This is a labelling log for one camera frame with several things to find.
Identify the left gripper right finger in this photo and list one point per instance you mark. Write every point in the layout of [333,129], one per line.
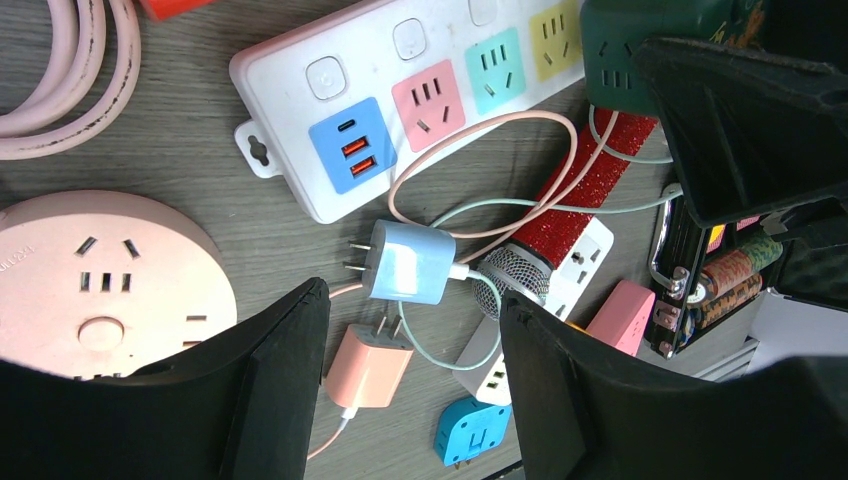
[585,410]

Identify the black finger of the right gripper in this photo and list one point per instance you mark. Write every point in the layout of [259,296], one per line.
[751,132]

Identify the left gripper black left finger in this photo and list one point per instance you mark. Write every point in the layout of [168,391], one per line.
[239,405]

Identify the dark green cube adapter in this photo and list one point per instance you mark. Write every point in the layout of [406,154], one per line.
[622,40]

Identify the white multicolour power strip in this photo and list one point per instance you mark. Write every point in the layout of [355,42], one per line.
[340,106]

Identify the blue plug adapter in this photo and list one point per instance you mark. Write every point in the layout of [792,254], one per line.
[467,428]

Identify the pink triangular socket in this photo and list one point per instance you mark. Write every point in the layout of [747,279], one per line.
[622,319]

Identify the small white power strip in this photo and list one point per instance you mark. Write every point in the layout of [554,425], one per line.
[530,318]

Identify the black poker chip case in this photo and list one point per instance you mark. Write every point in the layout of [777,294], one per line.
[702,275]

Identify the red glitter microphone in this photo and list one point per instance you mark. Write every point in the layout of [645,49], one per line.
[551,258]

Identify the pink round socket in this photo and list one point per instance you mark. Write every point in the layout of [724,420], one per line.
[100,283]

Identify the red cube adapter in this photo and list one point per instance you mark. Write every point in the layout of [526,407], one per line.
[160,10]

